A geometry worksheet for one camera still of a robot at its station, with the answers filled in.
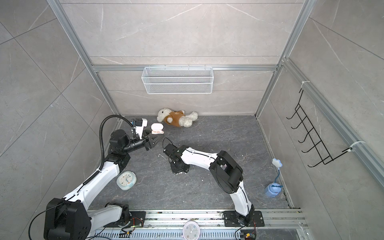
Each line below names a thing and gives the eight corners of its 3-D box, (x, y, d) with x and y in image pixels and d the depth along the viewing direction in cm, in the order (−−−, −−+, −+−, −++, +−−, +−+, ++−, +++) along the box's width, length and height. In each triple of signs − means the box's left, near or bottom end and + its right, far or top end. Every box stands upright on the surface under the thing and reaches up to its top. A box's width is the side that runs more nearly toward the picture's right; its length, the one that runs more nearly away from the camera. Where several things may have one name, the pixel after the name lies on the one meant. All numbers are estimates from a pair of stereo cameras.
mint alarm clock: (115, 190, 84) (112, 188, 82) (121, 173, 91) (119, 170, 88) (134, 190, 84) (132, 188, 82) (138, 173, 91) (137, 170, 88)
